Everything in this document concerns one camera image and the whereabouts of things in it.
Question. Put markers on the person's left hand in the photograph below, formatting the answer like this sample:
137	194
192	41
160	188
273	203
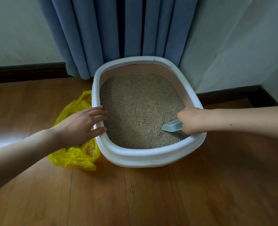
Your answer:
75	129

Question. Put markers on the person's right hand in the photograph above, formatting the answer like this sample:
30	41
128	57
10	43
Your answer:
195	121

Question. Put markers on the light blue litter scoop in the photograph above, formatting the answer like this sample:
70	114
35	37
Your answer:
172	127

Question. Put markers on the yellow plastic bag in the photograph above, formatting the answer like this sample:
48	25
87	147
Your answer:
73	158

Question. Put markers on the grey cat litter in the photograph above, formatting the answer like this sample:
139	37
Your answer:
136	108

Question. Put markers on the white oval litter box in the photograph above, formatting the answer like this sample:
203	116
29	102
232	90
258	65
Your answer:
148	160

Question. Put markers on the person's left forearm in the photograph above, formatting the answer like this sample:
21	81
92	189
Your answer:
18	160

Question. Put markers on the person's right forearm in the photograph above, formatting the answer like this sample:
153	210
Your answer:
252	122

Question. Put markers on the blue curtain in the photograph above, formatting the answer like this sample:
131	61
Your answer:
106	28

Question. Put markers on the dark wall baseboard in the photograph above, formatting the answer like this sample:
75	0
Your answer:
23	73
235	95

